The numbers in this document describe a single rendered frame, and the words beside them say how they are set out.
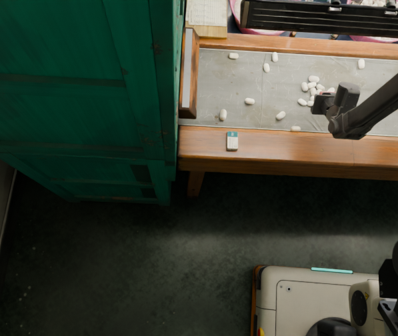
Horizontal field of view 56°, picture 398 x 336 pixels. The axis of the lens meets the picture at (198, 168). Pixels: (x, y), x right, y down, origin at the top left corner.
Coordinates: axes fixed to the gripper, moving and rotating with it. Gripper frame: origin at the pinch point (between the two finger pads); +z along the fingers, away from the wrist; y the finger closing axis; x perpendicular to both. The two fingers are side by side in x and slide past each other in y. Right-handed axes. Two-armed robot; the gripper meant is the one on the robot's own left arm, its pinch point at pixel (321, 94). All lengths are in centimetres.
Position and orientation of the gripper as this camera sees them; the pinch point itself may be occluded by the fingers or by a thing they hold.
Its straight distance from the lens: 132.1
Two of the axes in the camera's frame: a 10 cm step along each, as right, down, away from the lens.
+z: -0.2, -5.5, 8.3
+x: -0.7, 8.3, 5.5
